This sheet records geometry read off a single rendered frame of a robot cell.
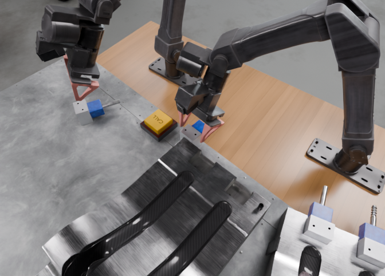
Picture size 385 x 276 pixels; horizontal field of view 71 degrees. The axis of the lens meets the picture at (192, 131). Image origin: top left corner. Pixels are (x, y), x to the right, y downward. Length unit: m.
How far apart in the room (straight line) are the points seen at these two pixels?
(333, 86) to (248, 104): 1.49
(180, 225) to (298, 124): 0.49
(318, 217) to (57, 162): 0.67
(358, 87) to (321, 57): 1.96
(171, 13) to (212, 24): 1.92
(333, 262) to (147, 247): 0.37
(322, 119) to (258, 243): 0.44
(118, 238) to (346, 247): 0.47
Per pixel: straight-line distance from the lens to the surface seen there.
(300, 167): 0.80
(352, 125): 0.69
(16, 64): 2.68
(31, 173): 0.85
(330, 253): 0.67
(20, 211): 0.81
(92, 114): 0.86
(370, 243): 0.69
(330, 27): 0.52
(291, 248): 0.64
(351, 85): 0.61
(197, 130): 0.76
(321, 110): 0.95
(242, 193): 0.65
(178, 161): 0.65
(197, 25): 2.71
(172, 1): 0.81
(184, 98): 0.61
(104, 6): 0.66
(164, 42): 0.85
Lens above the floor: 1.45
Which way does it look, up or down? 54 degrees down
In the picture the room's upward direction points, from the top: straight up
